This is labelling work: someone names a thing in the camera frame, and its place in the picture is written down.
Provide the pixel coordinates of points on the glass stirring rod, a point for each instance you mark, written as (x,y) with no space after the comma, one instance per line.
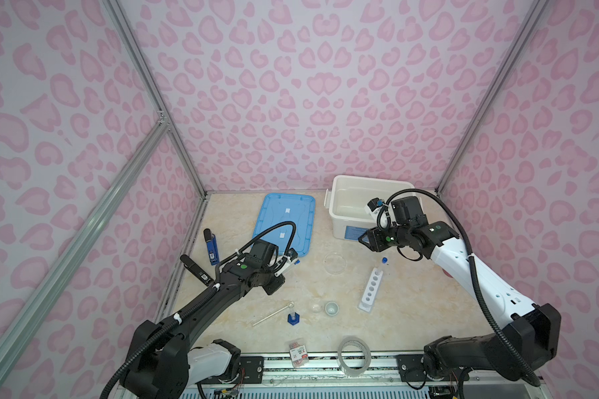
(270,316)

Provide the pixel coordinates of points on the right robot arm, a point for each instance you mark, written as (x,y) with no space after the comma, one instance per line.
(524,334)

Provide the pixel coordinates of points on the small clear watch glass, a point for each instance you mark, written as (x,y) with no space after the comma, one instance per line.
(316,307)

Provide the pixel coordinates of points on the white plastic storage bin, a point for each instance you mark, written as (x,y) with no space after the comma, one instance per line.
(347,203)

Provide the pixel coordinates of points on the white test tube rack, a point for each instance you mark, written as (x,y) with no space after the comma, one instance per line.
(366,304)

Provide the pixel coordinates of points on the blue base graduated cylinder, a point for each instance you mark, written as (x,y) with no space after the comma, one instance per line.
(293,318)

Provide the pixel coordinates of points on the small white cup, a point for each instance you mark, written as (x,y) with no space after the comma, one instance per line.
(331,308)

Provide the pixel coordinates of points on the black marker tool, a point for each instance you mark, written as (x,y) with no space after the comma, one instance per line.
(197,271)

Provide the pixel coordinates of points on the blue lighter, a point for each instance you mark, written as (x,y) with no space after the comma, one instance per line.
(211,247)

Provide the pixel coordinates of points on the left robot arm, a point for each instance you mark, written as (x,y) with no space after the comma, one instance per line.
(157,363)

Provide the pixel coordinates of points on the clear glass petri dish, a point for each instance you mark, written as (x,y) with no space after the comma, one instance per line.
(334,264)

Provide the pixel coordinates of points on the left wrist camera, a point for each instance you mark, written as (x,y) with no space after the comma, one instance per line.
(285,261)

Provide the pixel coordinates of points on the clear tape roll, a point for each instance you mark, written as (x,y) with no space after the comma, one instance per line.
(354,357)

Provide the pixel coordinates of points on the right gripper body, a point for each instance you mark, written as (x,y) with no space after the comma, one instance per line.
(394,235)

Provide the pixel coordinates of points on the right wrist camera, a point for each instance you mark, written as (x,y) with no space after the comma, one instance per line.
(374,206)

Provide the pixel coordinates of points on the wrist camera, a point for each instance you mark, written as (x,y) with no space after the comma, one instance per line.
(285,261)
(374,206)

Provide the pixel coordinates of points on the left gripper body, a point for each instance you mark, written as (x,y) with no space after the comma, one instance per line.
(270,281)

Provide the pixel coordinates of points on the small clear slide box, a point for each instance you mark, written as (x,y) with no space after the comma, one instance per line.
(298,353)

